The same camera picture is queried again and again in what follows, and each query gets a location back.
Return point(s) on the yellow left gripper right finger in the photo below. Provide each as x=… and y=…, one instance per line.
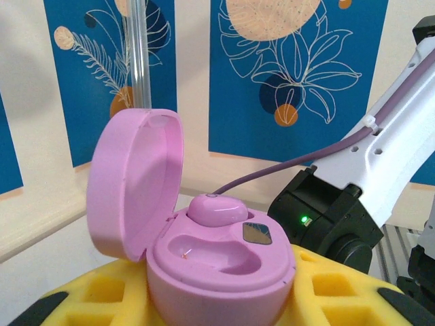
x=340, y=299

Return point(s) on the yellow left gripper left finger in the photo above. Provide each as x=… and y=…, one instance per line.
x=85, y=299

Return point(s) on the pink earbud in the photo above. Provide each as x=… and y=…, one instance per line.
x=217, y=208

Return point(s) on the pink earbud charging case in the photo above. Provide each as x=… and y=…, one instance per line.
x=136, y=186

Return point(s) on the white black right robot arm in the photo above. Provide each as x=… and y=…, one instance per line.
x=384, y=159

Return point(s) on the aluminium table side rail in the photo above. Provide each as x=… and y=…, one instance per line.
x=397, y=244

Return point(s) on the blue floral wall poster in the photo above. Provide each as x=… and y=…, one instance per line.
x=8, y=153
x=78, y=112
x=238, y=112
x=425, y=176
x=163, y=74

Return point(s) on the aluminium frame post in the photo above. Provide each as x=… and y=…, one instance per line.
x=140, y=51

